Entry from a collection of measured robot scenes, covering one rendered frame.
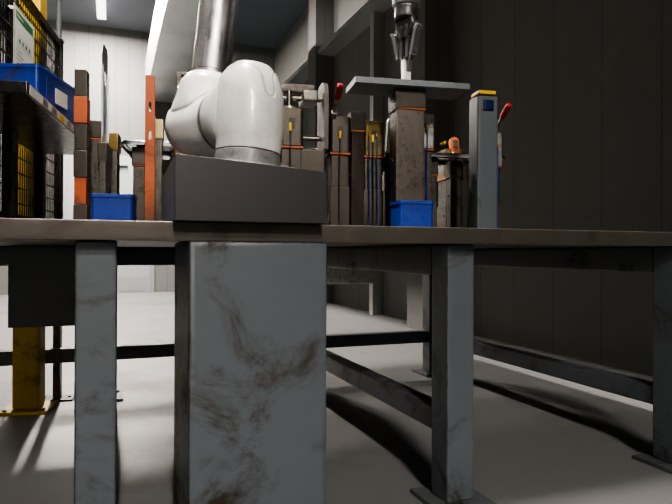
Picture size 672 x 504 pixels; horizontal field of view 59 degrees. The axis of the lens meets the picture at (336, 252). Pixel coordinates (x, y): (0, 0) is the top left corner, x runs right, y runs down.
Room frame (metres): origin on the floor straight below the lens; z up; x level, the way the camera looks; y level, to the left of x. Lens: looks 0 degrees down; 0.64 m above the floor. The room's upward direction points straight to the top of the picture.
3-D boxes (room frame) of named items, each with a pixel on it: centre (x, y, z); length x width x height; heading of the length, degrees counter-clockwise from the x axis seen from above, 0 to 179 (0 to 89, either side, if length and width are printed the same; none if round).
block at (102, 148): (2.03, 0.79, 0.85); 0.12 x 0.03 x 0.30; 12
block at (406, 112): (1.89, -0.22, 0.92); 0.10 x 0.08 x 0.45; 102
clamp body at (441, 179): (2.49, -0.47, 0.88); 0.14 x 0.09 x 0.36; 12
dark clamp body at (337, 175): (1.97, -0.01, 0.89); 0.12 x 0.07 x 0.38; 12
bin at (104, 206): (1.61, 0.60, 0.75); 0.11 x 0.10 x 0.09; 102
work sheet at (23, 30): (2.06, 1.09, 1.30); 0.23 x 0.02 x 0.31; 12
